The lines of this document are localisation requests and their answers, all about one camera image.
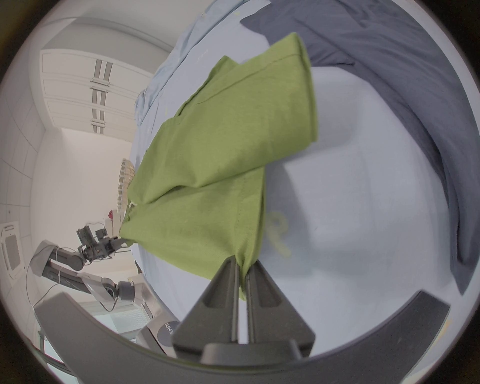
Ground green shorts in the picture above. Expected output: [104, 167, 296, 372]
[119, 32, 319, 302]

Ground white wardrobe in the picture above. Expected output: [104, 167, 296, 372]
[39, 49, 154, 136]

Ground pale blue quilt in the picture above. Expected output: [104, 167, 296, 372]
[134, 0, 250, 126]

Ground dark blue garment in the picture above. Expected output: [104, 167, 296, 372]
[240, 0, 480, 295]

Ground square ceiling air vent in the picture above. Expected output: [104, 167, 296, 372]
[0, 221, 24, 280]

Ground bed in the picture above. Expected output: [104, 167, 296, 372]
[129, 0, 480, 357]

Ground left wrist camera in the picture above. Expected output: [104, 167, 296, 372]
[76, 226, 99, 248]

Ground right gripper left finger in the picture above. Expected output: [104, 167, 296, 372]
[172, 257, 241, 362]

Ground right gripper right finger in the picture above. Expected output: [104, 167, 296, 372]
[245, 262, 315, 359]

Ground round woven basket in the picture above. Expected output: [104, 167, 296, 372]
[115, 157, 136, 214]

